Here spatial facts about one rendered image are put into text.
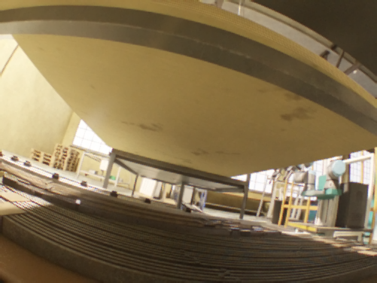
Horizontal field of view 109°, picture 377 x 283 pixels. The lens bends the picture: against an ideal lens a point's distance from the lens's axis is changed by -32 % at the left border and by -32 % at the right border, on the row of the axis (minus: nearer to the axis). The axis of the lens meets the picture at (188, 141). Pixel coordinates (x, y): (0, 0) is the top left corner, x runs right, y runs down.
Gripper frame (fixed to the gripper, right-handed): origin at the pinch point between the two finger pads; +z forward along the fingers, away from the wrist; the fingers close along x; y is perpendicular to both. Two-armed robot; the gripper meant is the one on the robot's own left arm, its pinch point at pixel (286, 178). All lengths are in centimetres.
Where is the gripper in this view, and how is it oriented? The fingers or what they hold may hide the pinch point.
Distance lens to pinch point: 204.7
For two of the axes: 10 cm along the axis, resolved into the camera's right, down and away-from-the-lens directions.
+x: -2.1, -1.9, -9.6
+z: -5.7, 8.2, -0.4
